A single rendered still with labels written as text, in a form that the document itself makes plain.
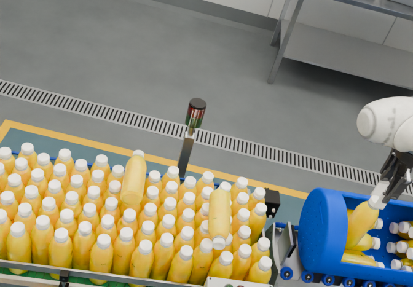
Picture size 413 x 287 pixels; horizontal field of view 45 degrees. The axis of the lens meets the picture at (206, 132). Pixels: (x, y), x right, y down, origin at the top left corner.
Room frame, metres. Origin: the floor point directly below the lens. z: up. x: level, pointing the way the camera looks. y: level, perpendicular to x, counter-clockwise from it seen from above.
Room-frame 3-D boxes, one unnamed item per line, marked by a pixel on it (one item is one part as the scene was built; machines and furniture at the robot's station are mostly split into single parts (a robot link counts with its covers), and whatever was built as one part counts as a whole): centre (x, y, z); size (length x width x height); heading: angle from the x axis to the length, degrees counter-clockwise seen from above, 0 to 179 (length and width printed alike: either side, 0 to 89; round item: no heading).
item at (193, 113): (1.43, 0.06, 1.23); 0.06 x 0.06 x 0.04
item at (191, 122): (1.43, 0.06, 1.18); 0.06 x 0.06 x 0.05
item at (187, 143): (1.43, 0.06, 0.55); 0.04 x 0.04 x 1.10; 10
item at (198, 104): (1.43, 0.06, 1.18); 0.06 x 0.06 x 0.16
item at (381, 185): (1.13, -0.55, 1.36); 0.03 x 0.01 x 0.07; 99
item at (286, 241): (1.14, -0.38, 0.99); 0.10 x 0.02 x 0.12; 10
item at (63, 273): (0.80, 0.30, 0.94); 0.03 x 0.02 x 0.08; 100
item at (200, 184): (1.24, -0.05, 0.99); 0.07 x 0.07 x 0.19
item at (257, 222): (1.17, -0.25, 0.99); 0.07 x 0.07 x 0.19
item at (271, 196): (1.33, -0.30, 0.95); 0.10 x 0.07 x 0.10; 10
